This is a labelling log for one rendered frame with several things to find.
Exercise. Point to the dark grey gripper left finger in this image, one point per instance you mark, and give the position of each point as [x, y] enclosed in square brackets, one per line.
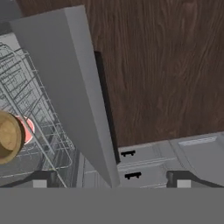
[43, 176]

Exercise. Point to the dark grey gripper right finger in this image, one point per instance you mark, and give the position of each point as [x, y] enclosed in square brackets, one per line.
[183, 176]

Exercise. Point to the red cup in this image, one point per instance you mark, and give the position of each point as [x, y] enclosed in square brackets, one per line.
[29, 128]

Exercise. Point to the wooden bowl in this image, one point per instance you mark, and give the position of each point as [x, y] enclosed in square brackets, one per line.
[8, 137]

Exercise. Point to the grey dishwasher door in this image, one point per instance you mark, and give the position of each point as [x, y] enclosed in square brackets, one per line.
[67, 87]

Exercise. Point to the grey dishwasher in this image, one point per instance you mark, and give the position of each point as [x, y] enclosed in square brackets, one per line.
[6, 38]

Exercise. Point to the grey drawer front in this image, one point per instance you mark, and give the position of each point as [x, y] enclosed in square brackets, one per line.
[148, 154]
[151, 176]

